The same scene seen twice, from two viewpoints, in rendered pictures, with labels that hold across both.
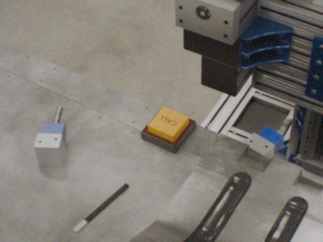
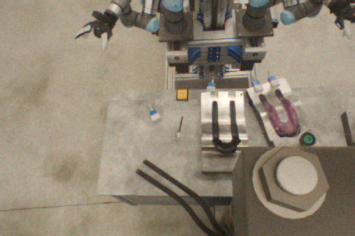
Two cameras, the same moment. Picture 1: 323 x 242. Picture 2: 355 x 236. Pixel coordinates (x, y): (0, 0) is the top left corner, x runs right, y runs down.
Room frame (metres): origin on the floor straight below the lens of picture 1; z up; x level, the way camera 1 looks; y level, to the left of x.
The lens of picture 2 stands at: (0.08, 0.37, 2.47)
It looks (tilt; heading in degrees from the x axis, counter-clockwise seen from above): 67 degrees down; 338
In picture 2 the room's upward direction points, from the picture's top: 11 degrees counter-clockwise
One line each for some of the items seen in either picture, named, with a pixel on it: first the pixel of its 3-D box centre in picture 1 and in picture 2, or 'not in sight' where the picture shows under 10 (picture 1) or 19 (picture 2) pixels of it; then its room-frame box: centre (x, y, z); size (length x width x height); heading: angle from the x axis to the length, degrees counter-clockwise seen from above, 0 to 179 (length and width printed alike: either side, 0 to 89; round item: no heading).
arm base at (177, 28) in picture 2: not in sight; (175, 20); (1.22, -0.20, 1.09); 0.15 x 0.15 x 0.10
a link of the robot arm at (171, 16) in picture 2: not in sight; (172, 5); (1.23, -0.20, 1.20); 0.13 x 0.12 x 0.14; 32
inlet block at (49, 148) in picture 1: (54, 131); (153, 112); (0.88, 0.21, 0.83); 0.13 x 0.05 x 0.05; 174
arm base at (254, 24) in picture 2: not in sight; (255, 15); (0.95, -0.62, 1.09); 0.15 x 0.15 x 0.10
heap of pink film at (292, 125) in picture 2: not in sight; (282, 114); (0.39, -0.41, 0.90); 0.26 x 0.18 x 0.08; 163
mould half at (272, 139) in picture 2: not in sight; (281, 117); (0.39, -0.42, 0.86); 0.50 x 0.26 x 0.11; 163
